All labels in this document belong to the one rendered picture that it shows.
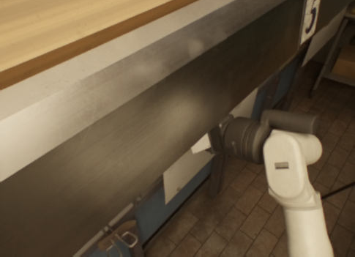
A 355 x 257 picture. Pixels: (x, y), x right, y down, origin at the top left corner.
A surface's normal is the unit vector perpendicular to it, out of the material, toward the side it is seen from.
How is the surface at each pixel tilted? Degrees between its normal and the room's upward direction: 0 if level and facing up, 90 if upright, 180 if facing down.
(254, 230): 0
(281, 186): 59
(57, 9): 33
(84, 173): 80
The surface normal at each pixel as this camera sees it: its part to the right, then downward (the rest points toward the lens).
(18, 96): 0.40, -0.35
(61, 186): 0.74, 0.32
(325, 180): 0.00, -0.71
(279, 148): -0.70, -0.02
